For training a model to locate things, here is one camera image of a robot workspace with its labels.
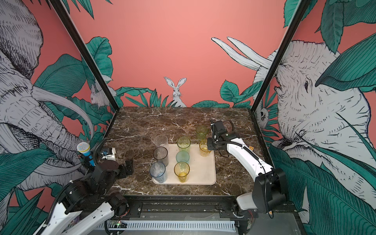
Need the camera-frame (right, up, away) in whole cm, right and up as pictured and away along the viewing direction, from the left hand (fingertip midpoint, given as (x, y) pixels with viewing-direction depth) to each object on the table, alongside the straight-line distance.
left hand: (126, 160), depth 71 cm
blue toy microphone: (-21, +6, +1) cm, 22 cm away
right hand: (+43, +7, +15) cm, 46 cm away
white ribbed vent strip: (+23, -32, -1) cm, 39 cm away
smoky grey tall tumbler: (+14, 0, +12) cm, 18 cm away
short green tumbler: (+39, +12, +31) cm, 51 cm away
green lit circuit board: (-4, -30, -1) cm, 30 cm away
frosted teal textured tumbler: (+27, -3, +20) cm, 33 cm away
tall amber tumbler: (+27, -5, +2) cm, 28 cm away
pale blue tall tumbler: (+13, -9, +11) cm, 19 cm away
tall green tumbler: (+27, +5, +20) cm, 34 cm away
